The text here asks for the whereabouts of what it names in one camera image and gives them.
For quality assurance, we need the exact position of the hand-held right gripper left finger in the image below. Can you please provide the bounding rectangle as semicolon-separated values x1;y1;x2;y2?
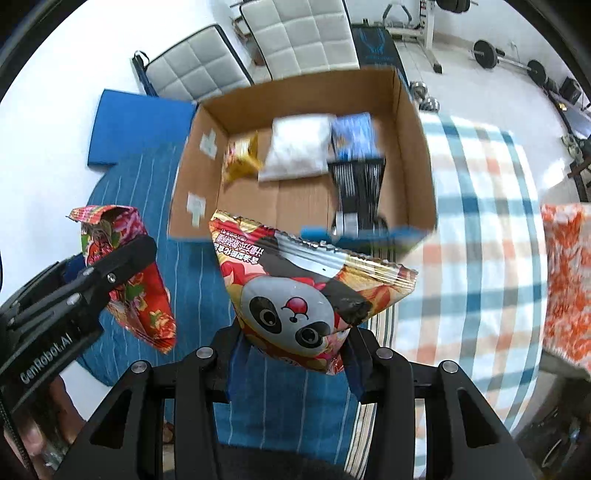
69;323;243;480

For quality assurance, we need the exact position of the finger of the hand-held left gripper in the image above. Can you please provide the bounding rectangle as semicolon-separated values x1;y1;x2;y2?
9;256;88;315
69;235;158;317

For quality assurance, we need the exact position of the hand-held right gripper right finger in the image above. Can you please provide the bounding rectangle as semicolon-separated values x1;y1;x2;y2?
344;329;536;480

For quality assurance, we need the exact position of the red floral snack packet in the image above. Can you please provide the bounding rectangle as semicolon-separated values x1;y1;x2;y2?
69;205;177;355

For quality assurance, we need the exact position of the panda print snack packet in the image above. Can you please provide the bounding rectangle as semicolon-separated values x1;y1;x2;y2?
209;210;419;376

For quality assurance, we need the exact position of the gold snack packet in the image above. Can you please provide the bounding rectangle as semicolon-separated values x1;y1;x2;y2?
222;131;265;185

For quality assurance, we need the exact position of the cardboard box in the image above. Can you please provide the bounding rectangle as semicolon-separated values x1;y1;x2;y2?
167;66;438;254

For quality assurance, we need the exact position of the black foil packet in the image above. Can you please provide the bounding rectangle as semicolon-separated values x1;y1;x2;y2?
327;157;389;236

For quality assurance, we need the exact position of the white soft plastic bag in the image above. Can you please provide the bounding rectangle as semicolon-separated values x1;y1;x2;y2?
257;115;334;182

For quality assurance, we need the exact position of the blue clear packet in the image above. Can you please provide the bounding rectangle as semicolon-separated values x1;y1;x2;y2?
330;113;377;162

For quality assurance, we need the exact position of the person's left hand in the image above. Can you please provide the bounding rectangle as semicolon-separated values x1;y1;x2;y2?
11;376;88;467

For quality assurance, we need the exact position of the blue striped blanket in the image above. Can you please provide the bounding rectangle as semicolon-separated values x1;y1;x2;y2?
74;148;384;467

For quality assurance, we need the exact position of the blue foam mat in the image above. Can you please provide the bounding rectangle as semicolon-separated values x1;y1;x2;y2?
88;89;199;169

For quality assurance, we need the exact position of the black narrow bag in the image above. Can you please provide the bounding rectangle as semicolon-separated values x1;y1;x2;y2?
132;51;155;95

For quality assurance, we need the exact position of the plaid bed sheet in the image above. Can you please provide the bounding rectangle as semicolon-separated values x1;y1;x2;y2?
344;111;552;478

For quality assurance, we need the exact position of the white padded chair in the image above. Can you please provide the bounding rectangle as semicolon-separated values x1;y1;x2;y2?
143;23;254;102
240;0;361;79

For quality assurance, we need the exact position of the orange floral blanket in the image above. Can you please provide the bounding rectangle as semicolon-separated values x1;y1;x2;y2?
540;203;591;370

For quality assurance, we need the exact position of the dark wooden chair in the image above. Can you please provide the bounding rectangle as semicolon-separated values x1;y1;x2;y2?
568;134;591;201

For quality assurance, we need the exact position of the pair of pale shoes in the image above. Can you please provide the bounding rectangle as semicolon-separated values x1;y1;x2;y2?
561;135;585;162

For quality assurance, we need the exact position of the black weight bench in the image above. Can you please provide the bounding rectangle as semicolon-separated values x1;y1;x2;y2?
351;23;409;88

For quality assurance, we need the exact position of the black treadmill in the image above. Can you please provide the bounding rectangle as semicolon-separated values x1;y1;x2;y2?
549;92;591;139

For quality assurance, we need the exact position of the short barbell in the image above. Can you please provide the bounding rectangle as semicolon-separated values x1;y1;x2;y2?
472;40;546;84

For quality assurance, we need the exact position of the black speaker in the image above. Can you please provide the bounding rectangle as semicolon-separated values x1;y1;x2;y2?
561;78;583;104

